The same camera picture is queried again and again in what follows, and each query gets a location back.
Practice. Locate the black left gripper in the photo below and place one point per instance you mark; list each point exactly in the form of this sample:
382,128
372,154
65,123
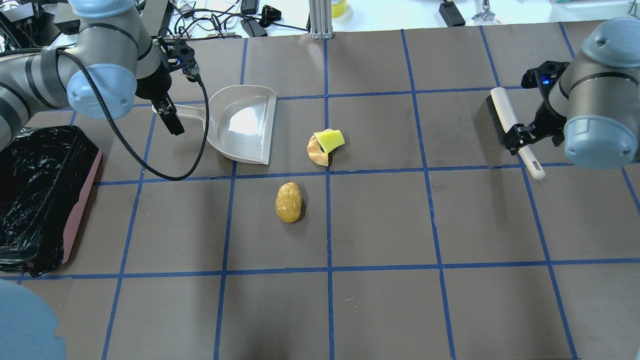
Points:
151,88

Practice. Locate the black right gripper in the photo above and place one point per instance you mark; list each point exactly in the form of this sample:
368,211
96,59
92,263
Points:
548,118

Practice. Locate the beige hand brush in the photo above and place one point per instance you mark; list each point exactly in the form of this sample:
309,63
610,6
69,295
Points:
503,117

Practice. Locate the beige dustpan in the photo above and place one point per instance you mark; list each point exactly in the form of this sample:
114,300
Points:
241,122

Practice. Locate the brown potato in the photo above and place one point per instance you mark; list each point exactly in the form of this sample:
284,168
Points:
288,202

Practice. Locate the yellow green sponge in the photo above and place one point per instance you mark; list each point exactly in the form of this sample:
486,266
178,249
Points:
329,139

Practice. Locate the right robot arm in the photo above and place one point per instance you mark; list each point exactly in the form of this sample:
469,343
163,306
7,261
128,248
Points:
590,105

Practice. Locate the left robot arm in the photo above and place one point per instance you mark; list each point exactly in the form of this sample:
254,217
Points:
118,53

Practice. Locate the pink bin with black bag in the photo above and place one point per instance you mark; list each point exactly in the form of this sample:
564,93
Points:
43,172

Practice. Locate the black power adapter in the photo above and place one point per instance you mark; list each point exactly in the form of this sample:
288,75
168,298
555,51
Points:
450,14

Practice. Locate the aluminium frame post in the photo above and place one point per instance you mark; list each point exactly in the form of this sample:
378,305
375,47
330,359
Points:
320,19

